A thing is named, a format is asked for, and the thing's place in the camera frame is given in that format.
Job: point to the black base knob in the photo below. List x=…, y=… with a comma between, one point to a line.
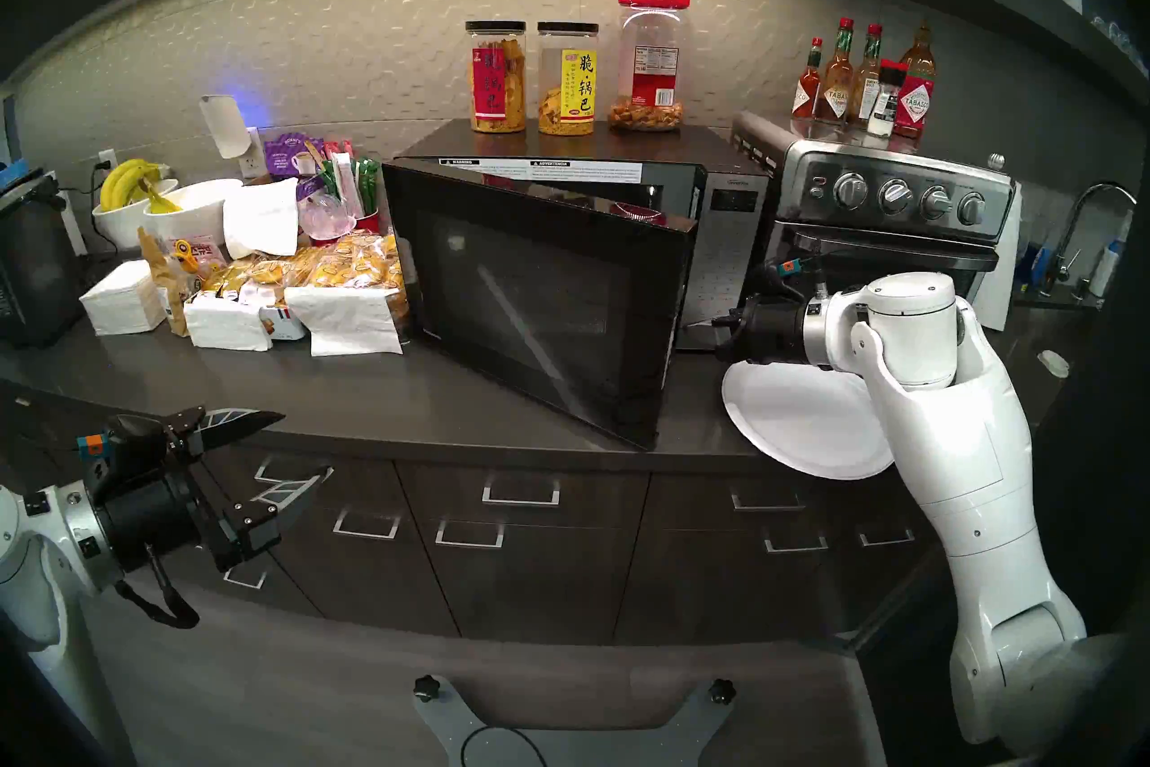
x=721, y=691
x=426, y=689

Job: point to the large white bowl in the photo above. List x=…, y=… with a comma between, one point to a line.
x=205, y=215

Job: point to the white napkin stack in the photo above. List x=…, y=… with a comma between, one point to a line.
x=121, y=298

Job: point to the single yellow banana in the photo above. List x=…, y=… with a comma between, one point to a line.
x=162, y=201

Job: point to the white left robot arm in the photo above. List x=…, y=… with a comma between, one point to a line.
x=27, y=585

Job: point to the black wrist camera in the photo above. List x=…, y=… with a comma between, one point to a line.
x=786, y=282
x=135, y=442

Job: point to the wrapped pastry heap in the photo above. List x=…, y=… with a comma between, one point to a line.
x=350, y=262

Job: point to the dark wood drawer front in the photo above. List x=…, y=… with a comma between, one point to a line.
x=611, y=496
x=557, y=585
x=719, y=594
x=368, y=487
x=885, y=576
x=287, y=599
x=395, y=585
x=692, y=496

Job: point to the silver toaster oven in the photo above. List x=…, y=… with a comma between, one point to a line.
x=916, y=172

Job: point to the white box French flag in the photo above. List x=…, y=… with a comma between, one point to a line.
x=283, y=323

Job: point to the white round cap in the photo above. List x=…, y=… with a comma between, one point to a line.
x=1055, y=363

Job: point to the small red hot sauce bottle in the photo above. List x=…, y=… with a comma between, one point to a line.
x=806, y=96

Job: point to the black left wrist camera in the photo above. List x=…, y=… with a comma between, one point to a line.
x=135, y=442

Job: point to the white wall outlet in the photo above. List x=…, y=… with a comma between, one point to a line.
x=108, y=159
x=254, y=165

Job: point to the pink packet yellow disc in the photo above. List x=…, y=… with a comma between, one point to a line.
x=193, y=253

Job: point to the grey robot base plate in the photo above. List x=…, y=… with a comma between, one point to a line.
x=440, y=725

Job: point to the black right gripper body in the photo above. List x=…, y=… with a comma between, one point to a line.
x=773, y=334

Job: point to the black glass microwave door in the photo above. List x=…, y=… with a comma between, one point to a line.
x=539, y=307

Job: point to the blue bottle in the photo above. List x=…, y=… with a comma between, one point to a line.
x=1038, y=262

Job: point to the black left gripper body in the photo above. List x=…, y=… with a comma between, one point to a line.
x=148, y=523

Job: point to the clear jar red lid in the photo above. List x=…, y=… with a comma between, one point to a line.
x=651, y=73

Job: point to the purple tea box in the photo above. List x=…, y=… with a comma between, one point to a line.
x=287, y=154

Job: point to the brown paper bag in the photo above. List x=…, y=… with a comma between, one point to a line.
x=171, y=298

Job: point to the small white bowl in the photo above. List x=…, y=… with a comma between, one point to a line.
x=121, y=228

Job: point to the white pink sachets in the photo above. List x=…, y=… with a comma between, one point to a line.
x=346, y=177

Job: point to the snack jar red label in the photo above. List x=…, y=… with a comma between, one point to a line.
x=494, y=91

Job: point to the olive sauce bottle green neck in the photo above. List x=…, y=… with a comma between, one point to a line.
x=867, y=91

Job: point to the chrome sink faucet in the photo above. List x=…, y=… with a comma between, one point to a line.
x=1069, y=235

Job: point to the white round plate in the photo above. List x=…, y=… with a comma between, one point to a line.
x=800, y=424

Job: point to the white soap bottle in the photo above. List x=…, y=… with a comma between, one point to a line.
x=1107, y=266

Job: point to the snack jar yellow label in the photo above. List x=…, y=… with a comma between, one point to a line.
x=575, y=87

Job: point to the red cup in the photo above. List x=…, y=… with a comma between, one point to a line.
x=325, y=241
x=368, y=221

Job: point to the blue box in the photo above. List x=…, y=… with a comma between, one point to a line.
x=11, y=174

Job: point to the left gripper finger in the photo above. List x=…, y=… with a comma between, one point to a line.
x=211, y=428
x=256, y=527

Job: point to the white plug-in night light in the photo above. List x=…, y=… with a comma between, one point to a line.
x=225, y=127

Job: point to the clear plastic cutlery bundle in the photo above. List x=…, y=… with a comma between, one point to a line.
x=325, y=215

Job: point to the large Tabasco bottle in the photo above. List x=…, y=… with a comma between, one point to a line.
x=915, y=100

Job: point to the yellow banana bunch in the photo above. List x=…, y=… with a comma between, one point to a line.
x=121, y=181

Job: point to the red sauce bottle green neck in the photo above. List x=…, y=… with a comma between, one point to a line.
x=835, y=96

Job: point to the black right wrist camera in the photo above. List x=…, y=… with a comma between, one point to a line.
x=786, y=282

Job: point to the green sachets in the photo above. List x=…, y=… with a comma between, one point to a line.
x=368, y=186

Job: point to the dark open wall shelf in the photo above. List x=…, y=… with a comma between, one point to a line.
x=1006, y=1

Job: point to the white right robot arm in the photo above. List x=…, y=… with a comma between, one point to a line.
x=961, y=451

